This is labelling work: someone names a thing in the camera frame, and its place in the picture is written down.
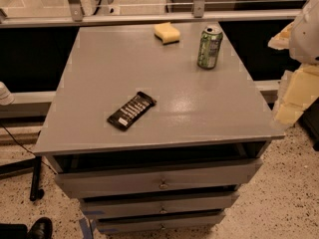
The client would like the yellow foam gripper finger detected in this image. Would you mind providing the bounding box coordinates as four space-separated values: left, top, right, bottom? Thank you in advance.
268 23 293 50
273 64 319 126

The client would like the yellow sponge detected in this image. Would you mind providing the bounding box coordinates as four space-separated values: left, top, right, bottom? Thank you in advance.
154 22 180 44

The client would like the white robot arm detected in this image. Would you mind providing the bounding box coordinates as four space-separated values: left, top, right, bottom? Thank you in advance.
268 0 319 128

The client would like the green soda can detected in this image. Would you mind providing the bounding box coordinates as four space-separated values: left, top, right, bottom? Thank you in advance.
197 25 223 69

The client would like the top grey drawer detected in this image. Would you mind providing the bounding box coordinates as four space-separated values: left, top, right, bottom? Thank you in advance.
55 158 262 198

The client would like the grey drawer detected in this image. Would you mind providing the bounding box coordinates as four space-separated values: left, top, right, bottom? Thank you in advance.
97 210 225 234
55 158 262 198
81 191 239 219

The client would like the middle grey drawer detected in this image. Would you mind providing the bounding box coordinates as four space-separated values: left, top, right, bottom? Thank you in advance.
81 191 239 219

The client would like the black snack bar wrapper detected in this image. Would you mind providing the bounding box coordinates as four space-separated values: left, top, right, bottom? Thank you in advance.
107 92 157 131

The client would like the grey drawer cabinet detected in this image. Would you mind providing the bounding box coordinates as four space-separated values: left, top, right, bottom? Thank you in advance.
32 21 286 235

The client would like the bottom grey drawer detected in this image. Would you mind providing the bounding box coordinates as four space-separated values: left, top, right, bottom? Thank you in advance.
97 210 225 234

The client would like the grey metal railing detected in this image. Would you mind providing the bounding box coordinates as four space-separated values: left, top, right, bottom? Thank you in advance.
0 0 308 28

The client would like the blue floor tape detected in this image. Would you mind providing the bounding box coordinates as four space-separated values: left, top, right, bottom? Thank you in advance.
79 213 107 239

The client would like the black metal stand leg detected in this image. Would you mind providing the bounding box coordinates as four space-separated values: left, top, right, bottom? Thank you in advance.
0 156 44 201

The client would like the white cylindrical object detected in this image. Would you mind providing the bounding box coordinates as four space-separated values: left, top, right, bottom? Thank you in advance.
0 82 14 106

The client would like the black shoe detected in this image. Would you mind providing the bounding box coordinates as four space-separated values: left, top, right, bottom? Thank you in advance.
27 217 53 239

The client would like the black cable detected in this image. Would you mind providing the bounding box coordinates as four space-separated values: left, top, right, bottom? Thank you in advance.
0 121 58 175

